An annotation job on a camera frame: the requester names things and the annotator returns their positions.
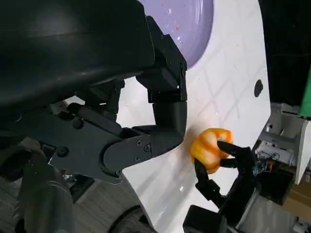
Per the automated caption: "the lilac plate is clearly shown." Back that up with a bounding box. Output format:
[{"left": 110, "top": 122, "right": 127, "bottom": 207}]
[{"left": 139, "top": 0, "right": 216, "bottom": 71}]

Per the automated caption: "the brown cardboard box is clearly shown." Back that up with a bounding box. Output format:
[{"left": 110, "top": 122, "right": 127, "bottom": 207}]
[{"left": 284, "top": 181, "right": 311, "bottom": 219}]

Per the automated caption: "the orange white toy bread roll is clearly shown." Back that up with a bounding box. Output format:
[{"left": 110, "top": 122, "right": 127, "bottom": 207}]
[{"left": 190, "top": 128, "right": 235, "bottom": 175}]

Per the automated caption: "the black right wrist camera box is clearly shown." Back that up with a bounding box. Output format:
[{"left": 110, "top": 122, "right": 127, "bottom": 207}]
[{"left": 182, "top": 205, "right": 229, "bottom": 233}]

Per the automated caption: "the black workshop box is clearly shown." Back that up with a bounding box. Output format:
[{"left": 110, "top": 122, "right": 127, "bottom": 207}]
[{"left": 263, "top": 165, "right": 296, "bottom": 207}]

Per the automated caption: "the white workshop cabinet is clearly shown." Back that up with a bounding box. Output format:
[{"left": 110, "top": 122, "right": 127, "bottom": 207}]
[{"left": 257, "top": 101, "right": 311, "bottom": 185}]

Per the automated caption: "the grey cylindrical robot part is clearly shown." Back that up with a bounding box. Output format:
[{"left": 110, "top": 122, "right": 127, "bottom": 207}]
[{"left": 18, "top": 145, "right": 73, "bottom": 233}]

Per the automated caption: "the dark curved stand base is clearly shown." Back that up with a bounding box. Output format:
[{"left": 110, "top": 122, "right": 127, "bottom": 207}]
[{"left": 106, "top": 205, "right": 156, "bottom": 233}]

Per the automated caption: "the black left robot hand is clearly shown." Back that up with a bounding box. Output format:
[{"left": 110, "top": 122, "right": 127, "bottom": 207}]
[{"left": 0, "top": 0, "right": 189, "bottom": 186}]

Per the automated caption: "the green panel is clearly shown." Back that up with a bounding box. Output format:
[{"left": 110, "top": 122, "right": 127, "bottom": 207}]
[{"left": 298, "top": 71, "right": 311, "bottom": 119}]

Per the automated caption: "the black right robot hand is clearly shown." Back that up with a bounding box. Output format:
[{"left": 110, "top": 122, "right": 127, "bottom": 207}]
[{"left": 193, "top": 139, "right": 262, "bottom": 219}]

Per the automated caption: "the blue cable bundle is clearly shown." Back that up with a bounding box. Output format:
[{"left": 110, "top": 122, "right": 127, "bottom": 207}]
[{"left": 252, "top": 159, "right": 273, "bottom": 176}]

